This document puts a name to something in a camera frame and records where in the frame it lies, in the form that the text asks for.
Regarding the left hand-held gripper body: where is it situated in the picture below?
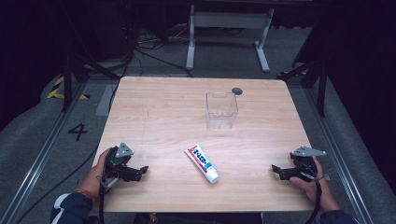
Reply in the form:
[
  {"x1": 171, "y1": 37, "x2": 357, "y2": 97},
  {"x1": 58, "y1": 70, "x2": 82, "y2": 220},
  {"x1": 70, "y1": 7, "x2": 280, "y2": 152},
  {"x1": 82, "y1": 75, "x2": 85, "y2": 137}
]
[{"x1": 104, "y1": 142, "x2": 135, "y2": 189}]

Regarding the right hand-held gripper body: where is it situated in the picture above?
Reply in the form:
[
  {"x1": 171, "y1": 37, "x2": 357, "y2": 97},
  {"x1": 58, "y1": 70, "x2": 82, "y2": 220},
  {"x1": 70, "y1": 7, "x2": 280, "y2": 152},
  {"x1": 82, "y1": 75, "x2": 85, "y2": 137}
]
[{"x1": 289, "y1": 145, "x2": 328, "y2": 183}]

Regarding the white toothpaste tube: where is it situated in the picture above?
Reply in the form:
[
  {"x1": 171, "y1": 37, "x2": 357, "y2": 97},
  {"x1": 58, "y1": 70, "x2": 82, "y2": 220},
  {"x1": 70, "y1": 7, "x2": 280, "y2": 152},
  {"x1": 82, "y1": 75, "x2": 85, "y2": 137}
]
[{"x1": 183, "y1": 143, "x2": 220, "y2": 185}]

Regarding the clear plastic box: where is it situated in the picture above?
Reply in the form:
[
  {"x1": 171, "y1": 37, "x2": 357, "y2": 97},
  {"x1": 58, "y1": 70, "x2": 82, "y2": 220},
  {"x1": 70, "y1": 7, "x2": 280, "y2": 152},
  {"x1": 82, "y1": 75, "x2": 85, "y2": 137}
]
[{"x1": 205, "y1": 91, "x2": 239, "y2": 131}]

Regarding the person's left hand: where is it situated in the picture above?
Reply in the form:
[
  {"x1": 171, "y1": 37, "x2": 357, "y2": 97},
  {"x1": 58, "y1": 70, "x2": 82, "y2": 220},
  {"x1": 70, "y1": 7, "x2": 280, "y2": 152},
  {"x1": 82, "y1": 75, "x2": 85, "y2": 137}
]
[{"x1": 78, "y1": 147, "x2": 117, "y2": 201}]

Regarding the person's right hand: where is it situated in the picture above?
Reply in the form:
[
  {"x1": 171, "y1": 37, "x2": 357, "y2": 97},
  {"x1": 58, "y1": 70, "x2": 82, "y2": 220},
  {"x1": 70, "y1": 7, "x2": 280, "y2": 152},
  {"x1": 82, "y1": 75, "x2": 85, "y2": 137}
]
[{"x1": 289, "y1": 156, "x2": 342, "y2": 213}]

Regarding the black metal stand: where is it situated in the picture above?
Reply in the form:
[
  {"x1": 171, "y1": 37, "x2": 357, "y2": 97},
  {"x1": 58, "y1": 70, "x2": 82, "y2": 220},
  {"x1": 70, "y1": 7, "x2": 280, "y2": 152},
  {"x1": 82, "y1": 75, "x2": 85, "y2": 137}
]
[
  {"x1": 60, "y1": 50, "x2": 121, "y2": 114},
  {"x1": 278, "y1": 57, "x2": 329, "y2": 119}
]

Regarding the yellow black floor tape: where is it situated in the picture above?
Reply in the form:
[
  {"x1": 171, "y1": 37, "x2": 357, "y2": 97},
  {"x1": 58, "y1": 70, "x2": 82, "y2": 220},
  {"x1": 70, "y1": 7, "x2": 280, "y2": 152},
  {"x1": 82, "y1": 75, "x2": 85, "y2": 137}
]
[{"x1": 46, "y1": 76, "x2": 92, "y2": 101}]

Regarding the aluminium floor rail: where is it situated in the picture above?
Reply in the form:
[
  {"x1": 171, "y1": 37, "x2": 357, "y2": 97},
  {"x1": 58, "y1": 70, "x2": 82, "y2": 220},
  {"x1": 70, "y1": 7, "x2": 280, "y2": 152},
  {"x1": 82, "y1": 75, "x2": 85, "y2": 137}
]
[
  {"x1": 0, "y1": 81, "x2": 89, "y2": 224},
  {"x1": 303, "y1": 87, "x2": 376, "y2": 224}
]

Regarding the right hand-held gripper cable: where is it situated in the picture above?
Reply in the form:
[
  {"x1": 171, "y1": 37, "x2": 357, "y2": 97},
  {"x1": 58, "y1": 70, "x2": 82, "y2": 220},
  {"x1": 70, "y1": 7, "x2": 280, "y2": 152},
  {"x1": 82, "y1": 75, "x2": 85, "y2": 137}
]
[{"x1": 304, "y1": 174, "x2": 332, "y2": 224}]

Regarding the hand-held gripper cable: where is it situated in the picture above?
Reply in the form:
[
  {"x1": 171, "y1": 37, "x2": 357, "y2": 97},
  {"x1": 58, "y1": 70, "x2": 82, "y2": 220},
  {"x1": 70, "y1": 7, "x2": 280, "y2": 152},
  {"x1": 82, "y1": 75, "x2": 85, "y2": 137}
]
[
  {"x1": 98, "y1": 176, "x2": 120, "y2": 224},
  {"x1": 304, "y1": 174, "x2": 332, "y2": 224}
]

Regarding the left hand-held gripper cable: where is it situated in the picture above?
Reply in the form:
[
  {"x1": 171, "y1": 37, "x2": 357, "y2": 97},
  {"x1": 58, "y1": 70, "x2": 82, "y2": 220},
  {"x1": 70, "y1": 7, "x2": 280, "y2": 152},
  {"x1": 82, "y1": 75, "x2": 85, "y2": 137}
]
[{"x1": 98, "y1": 176, "x2": 120, "y2": 224}]

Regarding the bundle of black cables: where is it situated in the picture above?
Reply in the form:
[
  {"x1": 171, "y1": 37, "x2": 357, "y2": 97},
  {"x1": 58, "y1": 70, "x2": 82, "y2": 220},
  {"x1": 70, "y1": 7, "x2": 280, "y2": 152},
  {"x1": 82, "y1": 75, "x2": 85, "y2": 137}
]
[{"x1": 106, "y1": 22, "x2": 194, "y2": 111}]

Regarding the white metal desk frame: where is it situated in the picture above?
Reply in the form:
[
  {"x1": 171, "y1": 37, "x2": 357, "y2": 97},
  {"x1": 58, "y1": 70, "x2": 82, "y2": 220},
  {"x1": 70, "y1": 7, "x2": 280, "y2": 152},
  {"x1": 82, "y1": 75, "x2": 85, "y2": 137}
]
[{"x1": 185, "y1": 4, "x2": 276, "y2": 74}]

